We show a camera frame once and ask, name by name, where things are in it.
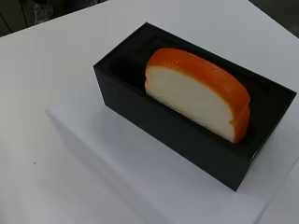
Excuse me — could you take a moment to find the bread slice with orange crust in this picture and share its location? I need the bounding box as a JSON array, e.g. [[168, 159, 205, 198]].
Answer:
[[144, 47, 251, 145]]

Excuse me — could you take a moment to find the black slotted block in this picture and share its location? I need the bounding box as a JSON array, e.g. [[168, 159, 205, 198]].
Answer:
[[93, 21, 297, 192]]

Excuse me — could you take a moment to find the white flat box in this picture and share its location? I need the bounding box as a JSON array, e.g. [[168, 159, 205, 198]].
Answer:
[[45, 74, 299, 224]]

